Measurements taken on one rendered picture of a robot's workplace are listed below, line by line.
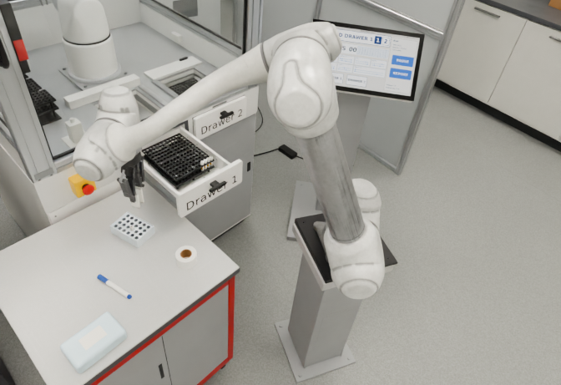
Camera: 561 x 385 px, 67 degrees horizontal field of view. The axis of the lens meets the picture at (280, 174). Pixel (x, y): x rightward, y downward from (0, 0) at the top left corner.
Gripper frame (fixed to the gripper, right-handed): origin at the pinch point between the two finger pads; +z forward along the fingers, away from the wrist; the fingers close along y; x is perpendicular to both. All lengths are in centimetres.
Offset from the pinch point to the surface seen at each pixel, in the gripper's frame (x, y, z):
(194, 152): -8.1, 30.0, 1.3
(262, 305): -42, 28, 91
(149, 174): 3.4, 15.5, 3.7
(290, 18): -3, 233, 25
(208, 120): -5, 52, 2
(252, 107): -18, 77, 7
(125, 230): 3.2, -5.3, 12.0
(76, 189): 22.6, -0.5, 2.7
